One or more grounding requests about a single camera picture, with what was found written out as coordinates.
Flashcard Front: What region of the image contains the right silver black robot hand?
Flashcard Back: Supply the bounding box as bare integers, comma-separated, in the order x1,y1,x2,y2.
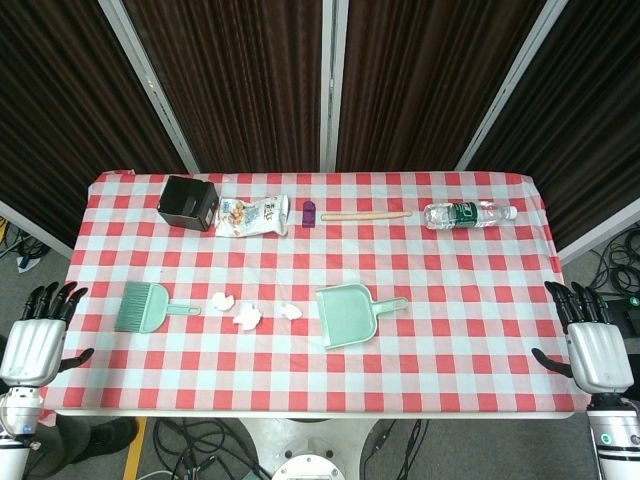
531,280,635,396

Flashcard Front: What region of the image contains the black box with green light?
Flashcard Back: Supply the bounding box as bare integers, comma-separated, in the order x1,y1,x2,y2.
602,294,640,331

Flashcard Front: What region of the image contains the white snack bag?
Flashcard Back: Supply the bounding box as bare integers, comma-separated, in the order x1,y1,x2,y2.
214,194,291,239

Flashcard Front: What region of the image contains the clear bottle with green label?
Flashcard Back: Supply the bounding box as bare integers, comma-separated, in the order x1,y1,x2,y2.
423,200,519,231

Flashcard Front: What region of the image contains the black shoe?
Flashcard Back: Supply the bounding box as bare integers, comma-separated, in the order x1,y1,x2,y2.
54,417,140,479

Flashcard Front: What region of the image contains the white partition frame post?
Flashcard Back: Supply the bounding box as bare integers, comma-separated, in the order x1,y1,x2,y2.
454,0,571,171
97,0,211,175
319,0,350,174

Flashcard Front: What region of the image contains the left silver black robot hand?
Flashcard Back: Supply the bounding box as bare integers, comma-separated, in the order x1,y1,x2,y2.
0,281,95,390

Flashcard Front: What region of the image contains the brown corrugated partition panel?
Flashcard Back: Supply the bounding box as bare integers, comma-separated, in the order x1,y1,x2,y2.
122,0,326,174
472,0,640,251
339,0,551,174
0,0,189,256

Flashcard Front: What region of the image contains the mint green dustpan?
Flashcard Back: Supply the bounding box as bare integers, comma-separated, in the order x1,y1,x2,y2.
314,283,409,351

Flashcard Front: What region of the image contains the black floor cable bundle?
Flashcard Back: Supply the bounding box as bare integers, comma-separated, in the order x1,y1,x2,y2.
149,417,274,480
589,224,640,301

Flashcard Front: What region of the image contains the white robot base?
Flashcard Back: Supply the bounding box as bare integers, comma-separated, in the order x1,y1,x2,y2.
238,417,386,480

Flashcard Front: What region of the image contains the black cardboard box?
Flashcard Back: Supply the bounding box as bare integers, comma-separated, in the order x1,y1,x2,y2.
158,175,220,233

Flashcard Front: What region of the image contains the mint green hand brush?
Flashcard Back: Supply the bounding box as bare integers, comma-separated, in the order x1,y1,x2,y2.
114,281,202,335

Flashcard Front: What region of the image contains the wooden stick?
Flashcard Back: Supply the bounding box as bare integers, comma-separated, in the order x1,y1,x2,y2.
320,210,413,222

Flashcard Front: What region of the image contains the red white checkered tablecloth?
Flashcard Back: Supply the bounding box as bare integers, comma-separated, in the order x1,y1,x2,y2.
38,171,591,416

